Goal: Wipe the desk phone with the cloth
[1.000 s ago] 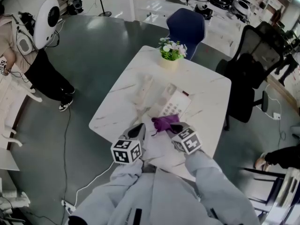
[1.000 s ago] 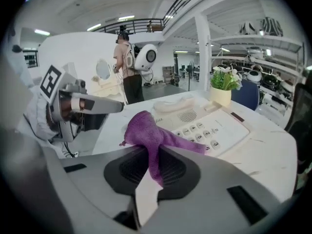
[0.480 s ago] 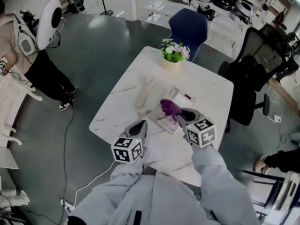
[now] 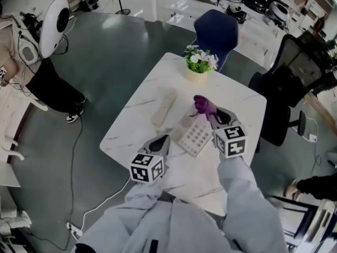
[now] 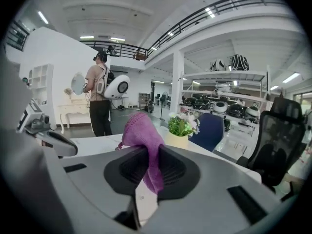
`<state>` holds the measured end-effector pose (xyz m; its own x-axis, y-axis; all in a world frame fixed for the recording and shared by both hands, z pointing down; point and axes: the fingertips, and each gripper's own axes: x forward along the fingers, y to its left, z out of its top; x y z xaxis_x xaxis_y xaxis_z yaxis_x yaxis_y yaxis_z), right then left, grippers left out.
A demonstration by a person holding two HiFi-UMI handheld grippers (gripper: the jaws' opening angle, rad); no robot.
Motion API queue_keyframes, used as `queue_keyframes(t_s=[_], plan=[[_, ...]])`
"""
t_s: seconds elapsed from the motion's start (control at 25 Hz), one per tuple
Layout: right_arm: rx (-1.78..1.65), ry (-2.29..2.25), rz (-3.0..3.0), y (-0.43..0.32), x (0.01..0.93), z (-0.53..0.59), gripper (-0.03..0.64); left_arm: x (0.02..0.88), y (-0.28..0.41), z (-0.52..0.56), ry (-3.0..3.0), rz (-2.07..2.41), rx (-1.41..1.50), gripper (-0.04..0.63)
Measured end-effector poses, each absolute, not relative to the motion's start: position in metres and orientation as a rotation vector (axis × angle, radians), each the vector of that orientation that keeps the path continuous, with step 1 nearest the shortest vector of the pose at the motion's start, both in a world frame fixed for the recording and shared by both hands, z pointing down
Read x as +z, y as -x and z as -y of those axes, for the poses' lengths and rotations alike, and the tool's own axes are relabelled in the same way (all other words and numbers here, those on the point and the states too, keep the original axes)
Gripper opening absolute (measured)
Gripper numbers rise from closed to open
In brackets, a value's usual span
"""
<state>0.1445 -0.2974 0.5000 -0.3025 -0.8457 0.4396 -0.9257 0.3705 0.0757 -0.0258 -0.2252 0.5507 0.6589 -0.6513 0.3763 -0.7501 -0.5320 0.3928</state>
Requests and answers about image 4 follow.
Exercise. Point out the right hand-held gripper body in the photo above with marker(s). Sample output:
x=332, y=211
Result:
x=231, y=141

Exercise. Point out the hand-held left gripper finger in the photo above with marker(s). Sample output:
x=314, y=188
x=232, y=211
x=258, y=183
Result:
x=166, y=147
x=147, y=146

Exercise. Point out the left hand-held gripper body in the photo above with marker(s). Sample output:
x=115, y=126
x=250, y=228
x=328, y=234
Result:
x=146, y=169

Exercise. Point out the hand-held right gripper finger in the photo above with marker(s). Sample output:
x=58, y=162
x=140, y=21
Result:
x=212, y=121
x=226, y=116

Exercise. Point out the purple cloth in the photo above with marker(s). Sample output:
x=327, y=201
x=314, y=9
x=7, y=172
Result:
x=204, y=105

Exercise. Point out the white phone base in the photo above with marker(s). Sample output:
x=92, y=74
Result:
x=193, y=136

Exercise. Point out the white telephone handset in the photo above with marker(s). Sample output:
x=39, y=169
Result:
x=164, y=107

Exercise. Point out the person's left forearm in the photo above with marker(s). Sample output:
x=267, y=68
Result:
x=143, y=194

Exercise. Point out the person's right forearm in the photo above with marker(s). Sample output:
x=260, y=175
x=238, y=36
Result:
x=237, y=183

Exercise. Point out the white marble table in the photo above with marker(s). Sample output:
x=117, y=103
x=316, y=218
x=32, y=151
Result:
x=137, y=130

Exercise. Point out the potted plant with white flowers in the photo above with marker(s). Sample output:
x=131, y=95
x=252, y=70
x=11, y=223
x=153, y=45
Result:
x=200, y=62

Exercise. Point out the black mesh office chair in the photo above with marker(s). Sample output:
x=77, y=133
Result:
x=289, y=88

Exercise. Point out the person's grey jacket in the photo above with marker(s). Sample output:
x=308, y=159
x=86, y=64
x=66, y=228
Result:
x=184, y=228

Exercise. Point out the white power strip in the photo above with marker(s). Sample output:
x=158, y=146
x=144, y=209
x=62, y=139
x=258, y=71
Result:
x=75, y=229
x=312, y=137

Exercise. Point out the blue chair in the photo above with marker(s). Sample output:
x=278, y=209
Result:
x=218, y=33

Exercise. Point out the white ornate console table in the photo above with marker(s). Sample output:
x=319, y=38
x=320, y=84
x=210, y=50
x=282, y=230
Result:
x=40, y=105

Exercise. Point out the white pod backpack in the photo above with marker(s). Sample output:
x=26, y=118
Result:
x=54, y=28

